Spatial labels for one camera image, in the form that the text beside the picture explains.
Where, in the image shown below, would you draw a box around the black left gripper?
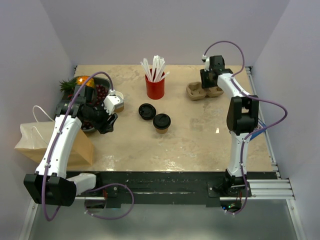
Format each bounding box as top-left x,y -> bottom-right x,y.
85,100 -> 118,134

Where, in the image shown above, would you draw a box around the brown pulp cup carrier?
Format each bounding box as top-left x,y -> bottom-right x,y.
186,81 -> 224,101

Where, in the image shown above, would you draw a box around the black plastic cup lid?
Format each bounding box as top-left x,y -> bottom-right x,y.
153,113 -> 171,130
138,103 -> 157,121

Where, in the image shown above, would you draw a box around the brown paper takeout bag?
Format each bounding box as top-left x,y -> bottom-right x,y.
14,117 -> 94,170

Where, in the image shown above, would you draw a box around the white paper coffee cup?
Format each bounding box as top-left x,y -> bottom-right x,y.
154,126 -> 169,134

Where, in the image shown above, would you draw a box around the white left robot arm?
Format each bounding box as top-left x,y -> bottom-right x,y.
23,85 -> 124,207

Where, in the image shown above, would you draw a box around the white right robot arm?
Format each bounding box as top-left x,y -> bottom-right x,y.
200,55 -> 259,197

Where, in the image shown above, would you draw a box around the stacked brown paper cups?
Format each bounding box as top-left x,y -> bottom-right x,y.
114,91 -> 125,113

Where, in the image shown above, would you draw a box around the dark red grape bunch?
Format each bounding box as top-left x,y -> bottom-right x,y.
81,84 -> 108,132

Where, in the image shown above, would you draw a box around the dark green fruit tray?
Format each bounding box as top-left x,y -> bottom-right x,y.
54,77 -> 110,128

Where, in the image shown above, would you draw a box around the white wrapped straw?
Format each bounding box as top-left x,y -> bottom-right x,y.
140,61 -> 154,82
154,56 -> 165,82
157,71 -> 170,82
151,55 -> 159,82
142,58 -> 155,81

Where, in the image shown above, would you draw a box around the orange pineapple fruit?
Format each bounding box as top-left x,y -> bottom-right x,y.
59,75 -> 96,94

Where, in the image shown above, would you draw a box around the red ribbed straw cup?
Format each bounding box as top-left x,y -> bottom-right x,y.
144,75 -> 165,100

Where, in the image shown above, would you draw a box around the blue card packet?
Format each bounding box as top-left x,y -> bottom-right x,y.
250,119 -> 266,141

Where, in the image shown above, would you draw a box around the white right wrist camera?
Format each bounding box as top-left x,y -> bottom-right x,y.
201,54 -> 212,72

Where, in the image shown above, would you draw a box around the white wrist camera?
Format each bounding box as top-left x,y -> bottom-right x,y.
103,95 -> 122,115
201,54 -> 212,72

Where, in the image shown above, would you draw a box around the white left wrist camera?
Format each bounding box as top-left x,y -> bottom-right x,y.
103,95 -> 122,115

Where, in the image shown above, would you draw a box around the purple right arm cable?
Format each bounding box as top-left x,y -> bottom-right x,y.
202,40 -> 288,216

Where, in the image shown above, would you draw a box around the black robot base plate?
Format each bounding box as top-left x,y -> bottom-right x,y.
81,171 -> 237,208

